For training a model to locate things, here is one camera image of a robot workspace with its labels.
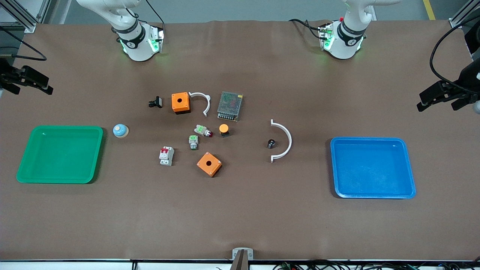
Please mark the red indicator lamp green body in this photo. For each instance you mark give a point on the red indicator lamp green body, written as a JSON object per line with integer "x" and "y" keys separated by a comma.
{"x": 202, "y": 130}

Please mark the large white curved clip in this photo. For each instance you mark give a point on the large white curved clip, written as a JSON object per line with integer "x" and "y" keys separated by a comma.
{"x": 288, "y": 140}

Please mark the white circuit breaker red switch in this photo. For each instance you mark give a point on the white circuit breaker red switch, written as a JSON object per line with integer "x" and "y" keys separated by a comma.
{"x": 167, "y": 155}

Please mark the metal mesh power supply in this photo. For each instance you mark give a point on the metal mesh power supply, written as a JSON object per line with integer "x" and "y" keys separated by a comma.
{"x": 230, "y": 106}

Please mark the orange button box upright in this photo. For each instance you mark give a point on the orange button box upright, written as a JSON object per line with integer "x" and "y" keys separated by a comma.
{"x": 180, "y": 102}

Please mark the small black clamp part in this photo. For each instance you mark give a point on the small black clamp part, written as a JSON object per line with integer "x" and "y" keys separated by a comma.
{"x": 156, "y": 102}

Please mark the blue white dome buzzer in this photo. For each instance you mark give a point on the blue white dome buzzer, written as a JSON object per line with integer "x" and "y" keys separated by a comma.
{"x": 120, "y": 130}

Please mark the aluminium frame post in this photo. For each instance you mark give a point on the aluminium frame post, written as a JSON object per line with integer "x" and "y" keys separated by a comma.
{"x": 465, "y": 13}
{"x": 22, "y": 15}

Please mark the green plastic tray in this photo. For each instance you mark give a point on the green plastic tray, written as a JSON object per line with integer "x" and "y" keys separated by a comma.
{"x": 60, "y": 154}

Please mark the orange round push button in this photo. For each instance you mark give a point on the orange round push button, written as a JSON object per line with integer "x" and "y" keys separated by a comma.
{"x": 224, "y": 129}

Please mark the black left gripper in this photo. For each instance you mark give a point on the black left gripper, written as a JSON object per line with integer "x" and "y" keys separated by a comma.
{"x": 466, "y": 81}

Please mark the grey metal table bracket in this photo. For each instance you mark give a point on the grey metal table bracket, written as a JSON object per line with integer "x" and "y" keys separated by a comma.
{"x": 242, "y": 255}

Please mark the orange button box flat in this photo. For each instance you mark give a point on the orange button box flat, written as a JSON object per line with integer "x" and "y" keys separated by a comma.
{"x": 209, "y": 164}

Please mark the small black capacitor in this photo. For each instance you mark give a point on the small black capacitor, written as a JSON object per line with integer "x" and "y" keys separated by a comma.
{"x": 271, "y": 143}

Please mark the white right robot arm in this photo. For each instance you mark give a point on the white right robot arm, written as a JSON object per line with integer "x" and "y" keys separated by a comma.
{"x": 137, "y": 41}

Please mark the small white curved clip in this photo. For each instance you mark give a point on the small white curved clip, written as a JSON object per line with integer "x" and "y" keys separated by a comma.
{"x": 205, "y": 101}

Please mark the brown table mat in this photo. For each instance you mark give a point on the brown table mat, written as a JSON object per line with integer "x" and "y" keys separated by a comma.
{"x": 240, "y": 210}

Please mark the blue plastic tray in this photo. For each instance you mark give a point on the blue plastic tray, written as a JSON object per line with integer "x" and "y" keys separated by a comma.
{"x": 373, "y": 168}

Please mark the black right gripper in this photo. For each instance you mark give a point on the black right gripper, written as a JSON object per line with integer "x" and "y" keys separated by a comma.
{"x": 4, "y": 73}

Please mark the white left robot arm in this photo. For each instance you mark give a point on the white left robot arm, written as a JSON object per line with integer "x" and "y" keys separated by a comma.
{"x": 343, "y": 37}

